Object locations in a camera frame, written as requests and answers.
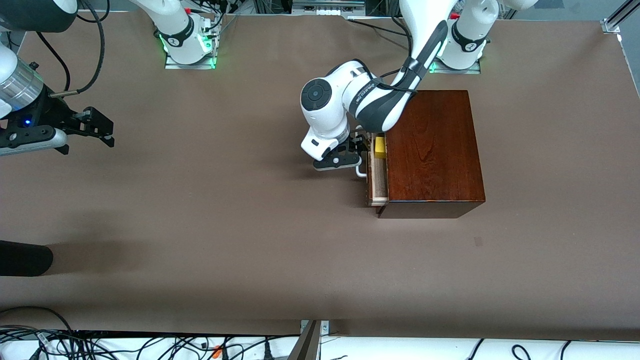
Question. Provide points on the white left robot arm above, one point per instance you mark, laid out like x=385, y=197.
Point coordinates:
x=325, y=100

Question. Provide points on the small aluminium bracket plate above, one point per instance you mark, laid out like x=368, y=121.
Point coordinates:
x=324, y=327

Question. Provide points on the aluminium frame profile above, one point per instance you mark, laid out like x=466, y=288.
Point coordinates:
x=617, y=15

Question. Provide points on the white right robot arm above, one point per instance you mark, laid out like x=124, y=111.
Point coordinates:
x=182, y=35

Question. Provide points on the grey power strip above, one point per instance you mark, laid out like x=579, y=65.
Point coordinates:
x=327, y=6

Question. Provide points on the dark metal beam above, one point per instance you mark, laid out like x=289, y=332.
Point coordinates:
x=306, y=345

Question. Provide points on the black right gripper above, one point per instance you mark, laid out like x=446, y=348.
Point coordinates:
x=54, y=113

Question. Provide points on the black cylinder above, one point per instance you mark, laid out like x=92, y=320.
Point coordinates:
x=25, y=258

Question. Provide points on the yellow block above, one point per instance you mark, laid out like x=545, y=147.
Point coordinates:
x=380, y=147

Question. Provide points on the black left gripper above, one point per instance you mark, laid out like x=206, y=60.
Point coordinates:
x=356, y=145

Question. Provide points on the dark brown wooden cabinet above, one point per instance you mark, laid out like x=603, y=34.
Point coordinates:
x=432, y=145

